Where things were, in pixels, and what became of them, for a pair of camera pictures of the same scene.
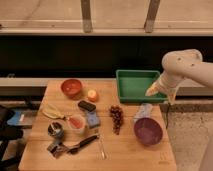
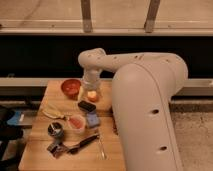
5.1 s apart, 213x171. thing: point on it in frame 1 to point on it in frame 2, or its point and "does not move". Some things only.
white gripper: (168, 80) to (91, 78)
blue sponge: (93, 119) does not move
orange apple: (93, 95) does not move
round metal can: (55, 129) does not move
